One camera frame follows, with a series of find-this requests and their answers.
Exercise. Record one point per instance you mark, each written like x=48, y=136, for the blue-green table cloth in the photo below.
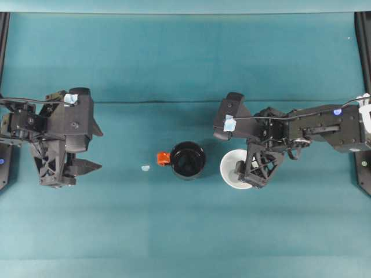
x=185, y=72

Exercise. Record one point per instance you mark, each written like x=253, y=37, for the small white scrap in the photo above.
x=145, y=168

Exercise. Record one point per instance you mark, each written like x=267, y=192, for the white paper cup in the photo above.
x=229, y=165

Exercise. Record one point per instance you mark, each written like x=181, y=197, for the black frame rail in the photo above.
x=3, y=43
x=363, y=43

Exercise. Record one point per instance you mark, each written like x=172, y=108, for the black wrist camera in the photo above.
x=232, y=100
x=76, y=144

